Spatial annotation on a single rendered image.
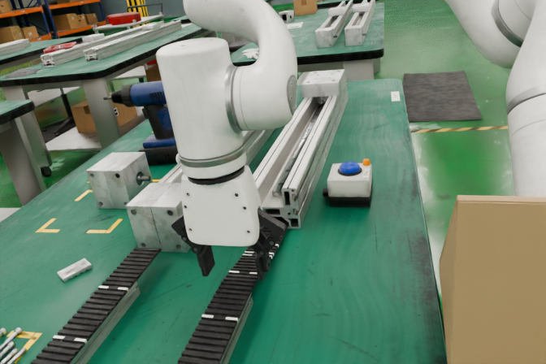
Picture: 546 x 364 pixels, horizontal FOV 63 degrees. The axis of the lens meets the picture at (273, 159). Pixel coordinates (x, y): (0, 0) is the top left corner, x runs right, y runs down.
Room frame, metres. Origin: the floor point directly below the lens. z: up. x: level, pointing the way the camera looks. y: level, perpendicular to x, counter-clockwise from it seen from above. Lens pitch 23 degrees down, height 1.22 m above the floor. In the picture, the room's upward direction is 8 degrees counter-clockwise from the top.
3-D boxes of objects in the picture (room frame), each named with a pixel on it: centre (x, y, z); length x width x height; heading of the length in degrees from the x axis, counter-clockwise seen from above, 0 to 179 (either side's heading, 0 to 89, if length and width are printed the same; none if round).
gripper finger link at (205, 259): (0.54, 0.13, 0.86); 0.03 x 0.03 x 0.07; 72
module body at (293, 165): (1.09, -0.11, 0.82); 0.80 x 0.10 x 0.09; 162
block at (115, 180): (0.93, 0.34, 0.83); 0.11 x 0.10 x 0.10; 72
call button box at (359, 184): (0.79, -0.14, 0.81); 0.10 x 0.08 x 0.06; 72
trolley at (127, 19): (5.92, 1.52, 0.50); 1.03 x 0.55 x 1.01; 169
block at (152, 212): (0.72, 0.20, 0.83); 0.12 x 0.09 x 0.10; 72
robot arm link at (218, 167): (0.53, 0.08, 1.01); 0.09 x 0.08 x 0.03; 72
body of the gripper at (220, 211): (0.53, 0.08, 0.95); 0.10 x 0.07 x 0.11; 72
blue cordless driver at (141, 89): (1.14, 0.32, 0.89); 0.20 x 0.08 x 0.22; 81
